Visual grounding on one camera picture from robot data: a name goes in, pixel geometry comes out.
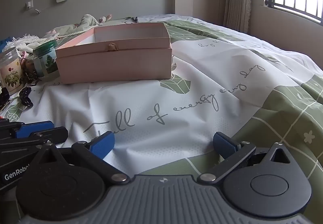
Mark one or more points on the white bed sheet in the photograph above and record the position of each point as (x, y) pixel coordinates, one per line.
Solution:
(227, 27)

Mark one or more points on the white plush towel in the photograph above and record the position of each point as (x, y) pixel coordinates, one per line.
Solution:
(87, 20)

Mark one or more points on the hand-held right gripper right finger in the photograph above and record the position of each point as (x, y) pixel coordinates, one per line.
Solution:
(224, 144)

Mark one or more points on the white wall socket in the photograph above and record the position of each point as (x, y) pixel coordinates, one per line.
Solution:
(29, 4)

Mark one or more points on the printed play mat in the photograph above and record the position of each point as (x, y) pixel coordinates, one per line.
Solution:
(149, 19)

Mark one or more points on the green checked printed bedspread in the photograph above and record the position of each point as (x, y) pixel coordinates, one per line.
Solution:
(176, 102)

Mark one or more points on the white fringed cloth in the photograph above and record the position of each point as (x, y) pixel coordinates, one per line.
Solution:
(27, 43)

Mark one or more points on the brown leopard scrunchie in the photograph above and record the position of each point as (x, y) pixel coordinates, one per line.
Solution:
(29, 71)

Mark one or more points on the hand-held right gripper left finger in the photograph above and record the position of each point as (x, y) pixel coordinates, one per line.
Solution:
(103, 145)

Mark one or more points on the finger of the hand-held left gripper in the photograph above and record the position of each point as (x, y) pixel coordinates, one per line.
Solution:
(32, 128)
(55, 135)

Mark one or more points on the green lid glass jar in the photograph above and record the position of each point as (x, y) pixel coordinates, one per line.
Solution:
(46, 62)

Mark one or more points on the beige lid floral glass jar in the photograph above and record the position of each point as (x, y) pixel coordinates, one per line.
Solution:
(11, 75)

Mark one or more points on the pink cardboard box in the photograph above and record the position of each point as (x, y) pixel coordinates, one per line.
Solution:
(113, 62)

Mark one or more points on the small pink plush toy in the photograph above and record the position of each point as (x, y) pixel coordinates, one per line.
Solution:
(106, 18)

